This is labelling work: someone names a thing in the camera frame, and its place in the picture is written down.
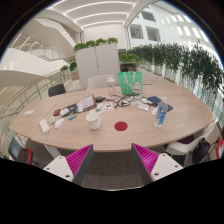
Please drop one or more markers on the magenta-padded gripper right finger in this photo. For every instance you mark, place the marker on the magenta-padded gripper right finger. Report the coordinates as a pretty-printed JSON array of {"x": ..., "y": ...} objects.
[{"x": 161, "y": 166}]

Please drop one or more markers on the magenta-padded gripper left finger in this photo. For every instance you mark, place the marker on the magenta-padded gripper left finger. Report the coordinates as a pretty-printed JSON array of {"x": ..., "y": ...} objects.
[{"x": 63, "y": 166}]

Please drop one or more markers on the clear blue-labelled water bottle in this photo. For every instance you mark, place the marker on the clear blue-labelled water bottle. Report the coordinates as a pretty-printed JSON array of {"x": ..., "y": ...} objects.
[{"x": 161, "y": 115}]

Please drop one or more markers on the white shell chair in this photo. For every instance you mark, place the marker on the white shell chair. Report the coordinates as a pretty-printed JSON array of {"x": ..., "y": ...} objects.
[{"x": 193, "y": 138}]

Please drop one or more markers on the black backpack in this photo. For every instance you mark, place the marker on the black backpack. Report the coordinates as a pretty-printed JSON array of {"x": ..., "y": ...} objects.
[{"x": 201, "y": 150}]

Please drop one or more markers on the white computer mouse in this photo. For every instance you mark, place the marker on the white computer mouse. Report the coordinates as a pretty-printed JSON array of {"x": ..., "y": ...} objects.
[{"x": 59, "y": 123}]

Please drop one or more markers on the white power strip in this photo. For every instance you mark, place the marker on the white power strip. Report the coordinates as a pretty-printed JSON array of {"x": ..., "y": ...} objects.
[{"x": 44, "y": 126}]

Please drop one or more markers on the black and red chair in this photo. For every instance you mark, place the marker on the black and red chair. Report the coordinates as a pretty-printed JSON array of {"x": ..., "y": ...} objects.
[{"x": 20, "y": 153}]

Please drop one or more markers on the small white charger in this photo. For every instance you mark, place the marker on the small white charger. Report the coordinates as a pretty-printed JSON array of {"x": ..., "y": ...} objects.
[{"x": 52, "y": 119}]

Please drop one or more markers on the small teal pack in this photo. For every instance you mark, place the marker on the small teal pack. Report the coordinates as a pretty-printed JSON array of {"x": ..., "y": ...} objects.
[{"x": 72, "y": 117}]

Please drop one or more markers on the white ceramic mug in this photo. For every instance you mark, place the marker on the white ceramic mug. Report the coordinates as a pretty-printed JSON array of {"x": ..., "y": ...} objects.
[{"x": 94, "y": 121}]

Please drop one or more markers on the small white box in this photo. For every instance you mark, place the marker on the small white box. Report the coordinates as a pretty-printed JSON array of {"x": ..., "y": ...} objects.
[{"x": 64, "y": 112}]

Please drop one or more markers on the flat round red coaster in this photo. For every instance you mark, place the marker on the flat round red coaster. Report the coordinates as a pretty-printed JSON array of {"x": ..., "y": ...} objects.
[{"x": 121, "y": 126}]

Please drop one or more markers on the black tablet case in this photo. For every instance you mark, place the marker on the black tablet case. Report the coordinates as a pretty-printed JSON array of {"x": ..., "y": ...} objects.
[{"x": 72, "y": 108}]

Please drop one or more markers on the white plastic packet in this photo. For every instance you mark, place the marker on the white plastic packet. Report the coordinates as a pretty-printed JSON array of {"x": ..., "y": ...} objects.
[{"x": 143, "y": 106}]

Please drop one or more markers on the white paper slip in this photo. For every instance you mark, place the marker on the white paper slip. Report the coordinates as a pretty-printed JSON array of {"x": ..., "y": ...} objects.
[{"x": 29, "y": 112}]

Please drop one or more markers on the dark blue notebook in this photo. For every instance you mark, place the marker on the dark blue notebook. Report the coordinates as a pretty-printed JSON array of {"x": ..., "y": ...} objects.
[{"x": 156, "y": 100}]

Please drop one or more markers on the brown folder with papers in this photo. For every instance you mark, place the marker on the brown folder with papers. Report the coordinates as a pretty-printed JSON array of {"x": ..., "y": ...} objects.
[{"x": 86, "y": 103}]

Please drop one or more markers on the white sticker sheet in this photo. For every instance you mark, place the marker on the white sticker sheet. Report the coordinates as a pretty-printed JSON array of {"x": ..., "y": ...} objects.
[{"x": 105, "y": 107}]

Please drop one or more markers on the small black power bank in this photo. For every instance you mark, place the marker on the small black power bank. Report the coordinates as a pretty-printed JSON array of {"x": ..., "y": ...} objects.
[{"x": 99, "y": 99}]

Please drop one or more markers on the black office chair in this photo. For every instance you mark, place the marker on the black office chair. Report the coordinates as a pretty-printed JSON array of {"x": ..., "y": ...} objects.
[{"x": 56, "y": 90}]

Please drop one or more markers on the green tote bag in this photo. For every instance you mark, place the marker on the green tote bag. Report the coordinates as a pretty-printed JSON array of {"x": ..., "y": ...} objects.
[{"x": 128, "y": 85}]

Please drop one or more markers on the clear shaker bottle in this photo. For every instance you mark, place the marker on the clear shaker bottle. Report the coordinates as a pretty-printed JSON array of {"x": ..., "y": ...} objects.
[{"x": 111, "y": 87}]

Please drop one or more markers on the brown planter with green plants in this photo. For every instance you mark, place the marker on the brown planter with green plants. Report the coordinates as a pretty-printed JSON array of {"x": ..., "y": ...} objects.
[{"x": 72, "y": 66}]

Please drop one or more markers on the long green plant hedge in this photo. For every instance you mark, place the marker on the long green plant hedge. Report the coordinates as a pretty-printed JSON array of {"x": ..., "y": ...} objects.
[{"x": 200, "y": 66}]

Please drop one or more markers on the tall white cabinet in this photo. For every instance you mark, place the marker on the tall white cabinet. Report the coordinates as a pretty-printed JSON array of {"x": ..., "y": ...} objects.
[{"x": 96, "y": 63}]

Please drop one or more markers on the low planter with plants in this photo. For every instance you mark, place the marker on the low planter with plants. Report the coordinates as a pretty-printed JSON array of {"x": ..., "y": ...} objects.
[{"x": 128, "y": 58}]

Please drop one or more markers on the green plants atop cabinet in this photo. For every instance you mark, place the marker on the green plants atop cabinet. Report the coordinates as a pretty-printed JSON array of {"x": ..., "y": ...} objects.
[{"x": 90, "y": 43}]

